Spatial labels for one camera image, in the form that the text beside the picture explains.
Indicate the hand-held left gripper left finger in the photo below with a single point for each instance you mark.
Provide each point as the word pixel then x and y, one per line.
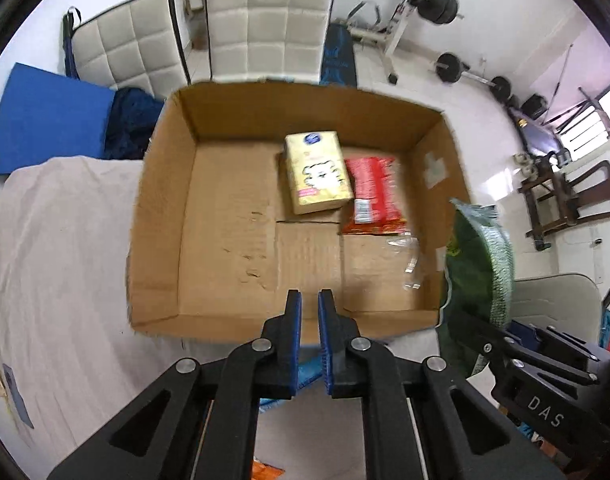
pixel 294 330

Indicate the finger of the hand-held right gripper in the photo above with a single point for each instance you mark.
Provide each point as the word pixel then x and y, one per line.
pixel 477 332
pixel 560 355

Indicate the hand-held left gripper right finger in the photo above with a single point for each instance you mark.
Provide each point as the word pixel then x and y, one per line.
pixel 326 332

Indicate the green snack bag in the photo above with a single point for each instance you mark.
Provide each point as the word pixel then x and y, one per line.
pixel 477 270

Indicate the cardboard box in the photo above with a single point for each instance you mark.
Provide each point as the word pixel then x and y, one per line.
pixel 225 240

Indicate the blue woven packet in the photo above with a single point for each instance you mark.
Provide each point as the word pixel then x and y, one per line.
pixel 307 375

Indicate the grey chair seat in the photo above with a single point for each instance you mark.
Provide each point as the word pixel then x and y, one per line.
pixel 550 300

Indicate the clear plastic wrapper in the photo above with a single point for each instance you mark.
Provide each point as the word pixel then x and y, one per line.
pixel 410 260

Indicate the orange packet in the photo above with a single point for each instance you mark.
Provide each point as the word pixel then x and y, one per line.
pixel 267 471

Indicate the red snack packet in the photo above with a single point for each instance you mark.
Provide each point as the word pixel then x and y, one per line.
pixel 375 190

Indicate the yellow tissue pack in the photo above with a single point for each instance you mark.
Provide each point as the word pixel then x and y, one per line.
pixel 317 172

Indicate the dark wooden chair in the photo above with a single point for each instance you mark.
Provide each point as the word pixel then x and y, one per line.
pixel 560 195

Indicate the purple exercise bench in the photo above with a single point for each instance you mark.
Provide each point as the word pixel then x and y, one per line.
pixel 537 135

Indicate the beige bed sheet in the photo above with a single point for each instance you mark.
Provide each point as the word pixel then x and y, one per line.
pixel 60 285

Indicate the dark blue cloth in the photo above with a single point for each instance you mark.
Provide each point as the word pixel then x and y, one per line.
pixel 132 125

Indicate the short barbell with black plates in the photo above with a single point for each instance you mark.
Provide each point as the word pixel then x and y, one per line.
pixel 452 66

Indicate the blue bench pad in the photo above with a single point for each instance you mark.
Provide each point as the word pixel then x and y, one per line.
pixel 339 57

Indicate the small blue card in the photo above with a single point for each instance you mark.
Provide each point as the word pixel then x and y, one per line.
pixel 17 395

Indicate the large white quilted cushion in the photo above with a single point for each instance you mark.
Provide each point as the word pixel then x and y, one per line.
pixel 267 25

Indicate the blue foam mat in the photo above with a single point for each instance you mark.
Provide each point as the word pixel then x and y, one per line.
pixel 45 120

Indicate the white padded chair left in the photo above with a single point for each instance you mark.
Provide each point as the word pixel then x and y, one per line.
pixel 130 45

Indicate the white weight bench frame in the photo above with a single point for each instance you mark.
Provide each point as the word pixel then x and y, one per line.
pixel 392 35

